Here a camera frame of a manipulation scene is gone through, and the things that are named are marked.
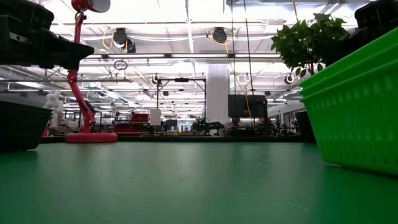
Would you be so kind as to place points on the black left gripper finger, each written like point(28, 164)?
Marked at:
point(66, 54)

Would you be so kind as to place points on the person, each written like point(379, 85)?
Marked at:
point(265, 121)
point(235, 122)

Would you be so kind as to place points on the black monitor screen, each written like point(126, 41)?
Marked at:
point(239, 105)

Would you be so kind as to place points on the red articulated desk lamp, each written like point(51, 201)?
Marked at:
point(90, 137)

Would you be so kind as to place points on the small green leafy tree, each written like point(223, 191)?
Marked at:
point(298, 43)

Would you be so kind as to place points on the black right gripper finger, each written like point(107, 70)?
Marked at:
point(354, 43)

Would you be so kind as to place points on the white square pillar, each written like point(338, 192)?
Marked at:
point(217, 93)

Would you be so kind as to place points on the red tool cart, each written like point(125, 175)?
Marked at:
point(136, 123)

